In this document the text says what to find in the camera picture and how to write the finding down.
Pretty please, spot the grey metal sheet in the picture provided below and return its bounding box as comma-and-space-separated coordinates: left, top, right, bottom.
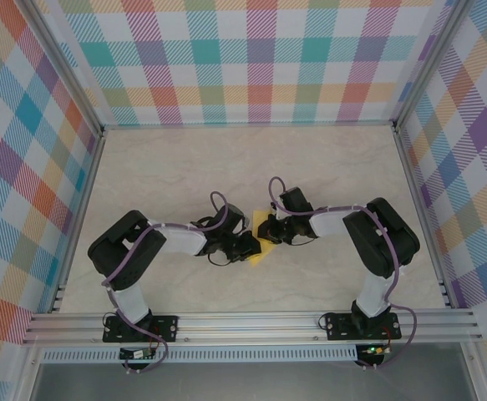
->
29, 362, 478, 401

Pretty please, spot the left gripper thin black wire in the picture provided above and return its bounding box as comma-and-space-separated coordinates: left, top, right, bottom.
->
206, 249, 235, 266

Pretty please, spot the gripper thin black wire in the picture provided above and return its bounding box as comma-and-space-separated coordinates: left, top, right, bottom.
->
206, 249, 235, 266
290, 232, 318, 248

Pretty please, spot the right gripper thin black wire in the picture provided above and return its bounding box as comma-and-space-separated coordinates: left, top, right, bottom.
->
290, 232, 318, 248

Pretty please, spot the long aluminium mounting rail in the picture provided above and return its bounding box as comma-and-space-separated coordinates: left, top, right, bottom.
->
21, 307, 483, 347

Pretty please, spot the thin aluminium frame rail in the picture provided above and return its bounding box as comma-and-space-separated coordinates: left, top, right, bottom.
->
100, 119, 397, 129

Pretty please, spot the slotted grey cable duct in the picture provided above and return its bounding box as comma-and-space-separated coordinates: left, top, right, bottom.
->
41, 344, 359, 363

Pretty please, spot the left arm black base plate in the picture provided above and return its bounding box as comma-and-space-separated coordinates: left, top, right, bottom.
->
102, 315, 180, 344

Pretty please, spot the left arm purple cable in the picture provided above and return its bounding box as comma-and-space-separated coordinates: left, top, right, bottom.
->
103, 190, 230, 374

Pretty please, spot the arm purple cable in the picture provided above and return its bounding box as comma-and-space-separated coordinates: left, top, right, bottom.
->
266, 176, 419, 371
103, 190, 230, 374

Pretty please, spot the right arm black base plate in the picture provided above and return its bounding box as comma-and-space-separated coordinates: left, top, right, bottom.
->
325, 312, 403, 342

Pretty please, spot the aluminium side rail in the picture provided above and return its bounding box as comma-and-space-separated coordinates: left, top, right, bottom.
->
48, 128, 107, 314
393, 124, 457, 310

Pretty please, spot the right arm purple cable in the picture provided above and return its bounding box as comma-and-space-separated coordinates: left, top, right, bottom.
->
266, 176, 419, 371

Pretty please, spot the aluminium frame post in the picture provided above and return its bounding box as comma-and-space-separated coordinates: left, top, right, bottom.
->
392, 0, 476, 133
20, 0, 105, 139

